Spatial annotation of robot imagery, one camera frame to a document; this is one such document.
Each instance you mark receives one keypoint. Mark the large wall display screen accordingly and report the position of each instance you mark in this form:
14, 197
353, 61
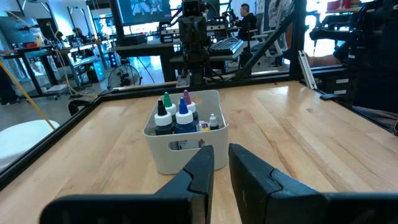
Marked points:
143, 11

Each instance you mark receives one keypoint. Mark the long black workbench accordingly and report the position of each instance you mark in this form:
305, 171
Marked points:
143, 49

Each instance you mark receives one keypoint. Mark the white office chair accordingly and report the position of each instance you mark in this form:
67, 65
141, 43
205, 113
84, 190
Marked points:
270, 40

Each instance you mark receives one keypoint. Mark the distant seated person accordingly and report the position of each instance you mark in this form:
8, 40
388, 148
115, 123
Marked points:
81, 35

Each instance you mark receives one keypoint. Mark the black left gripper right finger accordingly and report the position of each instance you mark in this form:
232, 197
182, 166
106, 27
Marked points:
295, 199

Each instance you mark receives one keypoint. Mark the large purple-capped food colouring bottle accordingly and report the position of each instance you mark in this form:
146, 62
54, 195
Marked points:
188, 101

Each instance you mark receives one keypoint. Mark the dark keyboard desk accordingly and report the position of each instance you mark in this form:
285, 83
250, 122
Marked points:
214, 57

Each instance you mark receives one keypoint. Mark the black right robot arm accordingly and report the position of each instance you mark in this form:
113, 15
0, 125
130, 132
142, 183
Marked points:
196, 59

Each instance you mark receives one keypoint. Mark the standing person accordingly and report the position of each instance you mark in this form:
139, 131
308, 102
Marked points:
278, 12

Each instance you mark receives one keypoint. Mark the small dark dropper bottle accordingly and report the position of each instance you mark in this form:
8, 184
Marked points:
213, 122

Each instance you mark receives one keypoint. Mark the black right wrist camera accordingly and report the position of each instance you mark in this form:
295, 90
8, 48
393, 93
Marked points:
193, 7

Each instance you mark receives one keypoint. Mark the white bagged trash can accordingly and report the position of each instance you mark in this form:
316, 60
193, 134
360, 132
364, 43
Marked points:
21, 140

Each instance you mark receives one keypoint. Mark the large green-capped food colouring bottle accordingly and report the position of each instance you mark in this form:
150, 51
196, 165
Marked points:
168, 104

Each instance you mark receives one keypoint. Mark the black backlit keyboard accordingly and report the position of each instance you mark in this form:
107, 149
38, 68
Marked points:
225, 46

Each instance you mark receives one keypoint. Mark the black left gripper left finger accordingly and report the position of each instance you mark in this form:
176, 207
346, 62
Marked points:
149, 199

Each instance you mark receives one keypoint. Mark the clear plastic tray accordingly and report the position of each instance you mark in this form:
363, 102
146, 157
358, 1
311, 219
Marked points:
186, 155

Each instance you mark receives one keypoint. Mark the large blue-capped food colouring bottle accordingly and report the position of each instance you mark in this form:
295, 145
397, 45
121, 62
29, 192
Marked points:
184, 118

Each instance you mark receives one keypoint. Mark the silver aluminium bar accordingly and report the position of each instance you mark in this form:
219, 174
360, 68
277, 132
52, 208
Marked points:
307, 70

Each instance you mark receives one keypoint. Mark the black floor fan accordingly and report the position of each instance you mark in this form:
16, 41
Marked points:
123, 76

